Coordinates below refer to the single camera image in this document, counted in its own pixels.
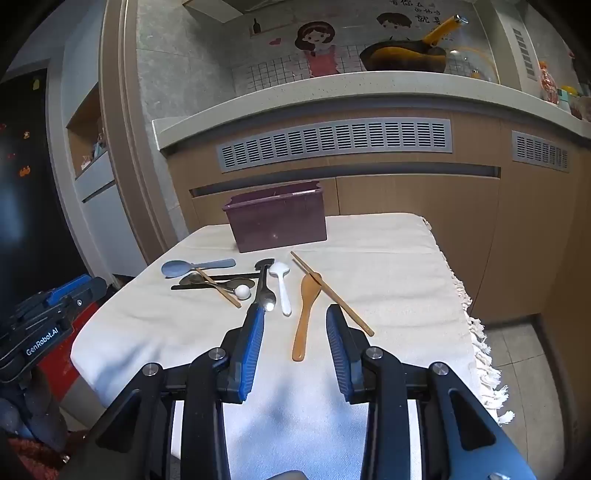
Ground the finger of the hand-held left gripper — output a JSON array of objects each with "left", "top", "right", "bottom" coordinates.
[{"left": 44, "top": 274, "right": 110, "bottom": 308}]

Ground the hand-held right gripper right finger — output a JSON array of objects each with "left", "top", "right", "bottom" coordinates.
[{"left": 325, "top": 304, "right": 539, "bottom": 480}]

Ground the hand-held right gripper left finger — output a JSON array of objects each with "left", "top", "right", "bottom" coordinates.
[{"left": 58, "top": 300, "right": 269, "bottom": 480}]

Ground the wooden chopstick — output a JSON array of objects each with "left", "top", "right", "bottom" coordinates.
[
  {"left": 195, "top": 268, "right": 242, "bottom": 308},
  {"left": 291, "top": 251, "right": 375, "bottom": 337}
]

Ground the wooden spoon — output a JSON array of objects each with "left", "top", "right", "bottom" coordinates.
[{"left": 292, "top": 273, "right": 322, "bottom": 362}]

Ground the metal spoon with white ball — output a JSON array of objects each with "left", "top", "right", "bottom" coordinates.
[{"left": 179, "top": 273, "right": 251, "bottom": 298}]

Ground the black-handled metal ladle spoon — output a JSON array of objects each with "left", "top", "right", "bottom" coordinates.
[{"left": 249, "top": 258, "right": 278, "bottom": 312}]

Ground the white plastic spoon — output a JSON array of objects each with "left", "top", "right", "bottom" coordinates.
[{"left": 269, "top": 261, "right": 293, "bottom": 317}]

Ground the blue plastic spoon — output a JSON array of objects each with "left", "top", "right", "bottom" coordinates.
[{"left": 161, "top": 258, "right": 236, "bottom": 279}]

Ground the purple plastic utensil box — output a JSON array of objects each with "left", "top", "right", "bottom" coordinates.
[{"left": 222, "top": 181, "right": 328, "bottom": 254}]

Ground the black refrigerator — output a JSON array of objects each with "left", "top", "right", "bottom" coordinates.
[{"left": 0, "top": 68, "right": 90, "bottom": 301}]

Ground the white tablecloth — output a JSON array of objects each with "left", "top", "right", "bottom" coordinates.
[{"left": 70, "top": 212, "right": 515, "bottom": 480}]

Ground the wooden cabinet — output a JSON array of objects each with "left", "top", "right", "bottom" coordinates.
[{"left": 166, "top": 111, "right": 591, "bottom": 324}]

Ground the long grey vent grille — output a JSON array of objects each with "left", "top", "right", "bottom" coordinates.
[{"left": 216, "top": 118, "right": 454, "bottom": 174}]

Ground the stone countertop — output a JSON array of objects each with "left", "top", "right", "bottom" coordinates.
[{"left": 152, "top": 71, "right": 591, "bottom": 153}]

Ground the small grey vent grille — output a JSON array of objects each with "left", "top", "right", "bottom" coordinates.
[{"left": 511, "top": 130, "right": 571, "bottom": 174}]

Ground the glass pan lid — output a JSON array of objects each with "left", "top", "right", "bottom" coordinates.
[{"left": 445, "top": 44, "right": 502, "bottom": 85}]

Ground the orange bottle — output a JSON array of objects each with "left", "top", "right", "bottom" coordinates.
[{"left": 537, "top": 61, "right": 558, "bottom": 101}]

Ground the white wall shelf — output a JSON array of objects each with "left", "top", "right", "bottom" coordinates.
[{"left": 66, "top": 83, "right": 116, "bottom": 204}]

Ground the cartoon girl wall sticker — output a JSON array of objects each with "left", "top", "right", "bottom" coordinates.
[{"left": 294, "top": 23, "right": 341, "bottom": 78}]

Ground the cartoon boy wall sticker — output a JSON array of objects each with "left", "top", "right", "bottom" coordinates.
[{"left": 376, "top": 11, "right": 416, "bottom": 42}]

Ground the grey wall vent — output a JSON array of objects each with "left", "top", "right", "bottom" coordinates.
[{"left": 512, "top": 28, "right": 537, "bottom": 79}]

